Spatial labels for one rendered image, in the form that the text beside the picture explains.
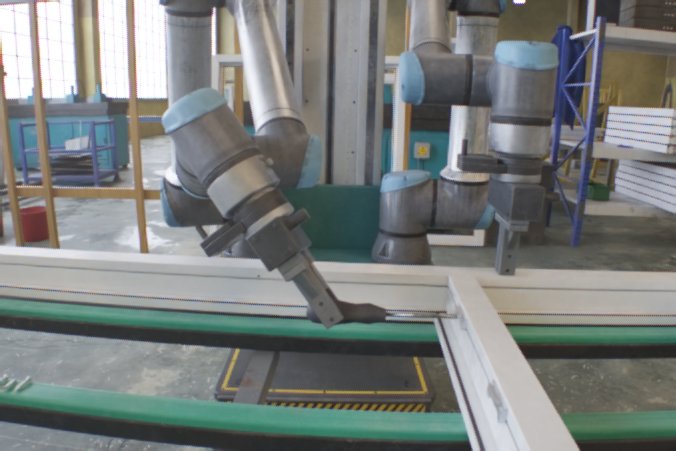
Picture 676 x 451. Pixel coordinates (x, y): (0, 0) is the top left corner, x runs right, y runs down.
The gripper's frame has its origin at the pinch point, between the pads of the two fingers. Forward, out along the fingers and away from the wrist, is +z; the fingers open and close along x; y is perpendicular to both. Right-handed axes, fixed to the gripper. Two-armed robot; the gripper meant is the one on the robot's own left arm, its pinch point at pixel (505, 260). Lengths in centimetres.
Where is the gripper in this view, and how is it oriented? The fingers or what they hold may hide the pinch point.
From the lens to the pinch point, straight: 78.5
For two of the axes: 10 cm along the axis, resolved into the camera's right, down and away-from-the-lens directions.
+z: -0.2, 9.7, 2.6
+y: 10.0, 0.4, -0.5
